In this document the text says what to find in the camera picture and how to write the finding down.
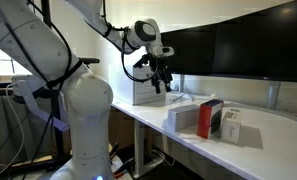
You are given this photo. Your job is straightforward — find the brown cardboard box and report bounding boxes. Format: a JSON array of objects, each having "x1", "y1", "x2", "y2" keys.
[{"x1": 108, "y1": 108, "x2": 134, "y2": 149}]

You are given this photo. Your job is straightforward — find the red and black box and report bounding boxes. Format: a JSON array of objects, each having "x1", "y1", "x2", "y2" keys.
[{"x1": 197, "y1": 99, "x2": 223, "y2": 139}]

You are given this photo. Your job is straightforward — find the white monitor stand pole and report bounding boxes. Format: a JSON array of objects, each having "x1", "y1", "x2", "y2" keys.
[{"x1": 267, "y1": 81, "x2": 281, "y2": 110}]

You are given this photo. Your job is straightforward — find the grey white oblong box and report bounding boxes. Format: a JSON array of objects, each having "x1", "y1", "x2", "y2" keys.
[{"x1": 167, "y1": 104, "x2": 199, "y2": 131}]

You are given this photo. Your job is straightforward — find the small white box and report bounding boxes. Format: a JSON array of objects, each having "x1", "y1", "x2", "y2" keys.
[{"x1": 221, "y1": 108, "x2": 243, "y2": 144}]

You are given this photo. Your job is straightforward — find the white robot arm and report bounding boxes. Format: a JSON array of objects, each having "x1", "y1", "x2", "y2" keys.
[{"x1": 0, "y1": 0, "x2": 174, "y2": 180}]

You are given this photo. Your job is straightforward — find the white clamp mount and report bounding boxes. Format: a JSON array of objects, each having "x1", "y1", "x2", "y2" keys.
[{"x1": 10, "y1": 73, "x2": 70, "y2": 133}]

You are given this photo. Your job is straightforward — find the large white storage box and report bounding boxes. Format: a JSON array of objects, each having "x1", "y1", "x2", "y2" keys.
[{"x1": 107, "y1": 63, "x2": 168, "y2": 106}]

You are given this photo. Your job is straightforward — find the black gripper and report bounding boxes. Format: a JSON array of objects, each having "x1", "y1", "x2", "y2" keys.
[{"x1": 133, "y1": 54, "x2": 172, "y2": 94}]

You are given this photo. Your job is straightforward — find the small white ball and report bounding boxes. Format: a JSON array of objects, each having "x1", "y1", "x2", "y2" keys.
[{"x1": 210, "y1": 94, "x2": 218, "y2": 99}]

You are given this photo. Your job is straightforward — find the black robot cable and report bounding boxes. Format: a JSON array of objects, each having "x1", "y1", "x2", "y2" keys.
[{"x1": 120, "y1": 29, "x2": 156, "y2": 84}]

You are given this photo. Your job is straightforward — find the large black monitor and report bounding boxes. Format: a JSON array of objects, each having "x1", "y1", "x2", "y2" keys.
[{"x1": 162, "y1": 0, "x2": 297, "y2": 82}]

